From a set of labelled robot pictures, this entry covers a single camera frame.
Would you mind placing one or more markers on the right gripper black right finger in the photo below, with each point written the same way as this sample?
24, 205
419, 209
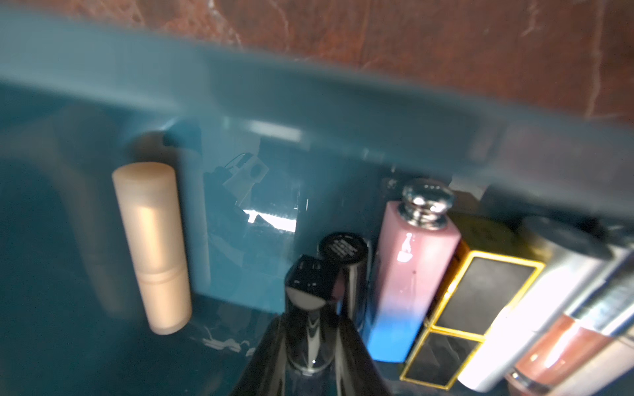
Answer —
355, 371

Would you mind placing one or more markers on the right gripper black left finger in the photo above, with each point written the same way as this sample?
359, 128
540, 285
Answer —
265, 375

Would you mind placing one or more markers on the blue pink lipstick tube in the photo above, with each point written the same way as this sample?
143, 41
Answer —
415, 246

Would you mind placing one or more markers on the tan lipstick tube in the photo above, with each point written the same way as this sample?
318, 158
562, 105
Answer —
147, 197

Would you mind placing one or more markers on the teal plastic storage box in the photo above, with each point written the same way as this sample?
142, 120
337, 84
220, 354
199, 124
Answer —
270, 156

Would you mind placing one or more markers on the silver lipstick tube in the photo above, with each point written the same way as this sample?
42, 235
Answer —
573, 258

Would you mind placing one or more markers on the rose lipstick tube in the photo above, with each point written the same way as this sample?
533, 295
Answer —
574, 338

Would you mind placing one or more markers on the light pink lipstick tube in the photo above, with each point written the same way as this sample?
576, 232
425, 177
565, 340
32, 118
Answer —
601, 370

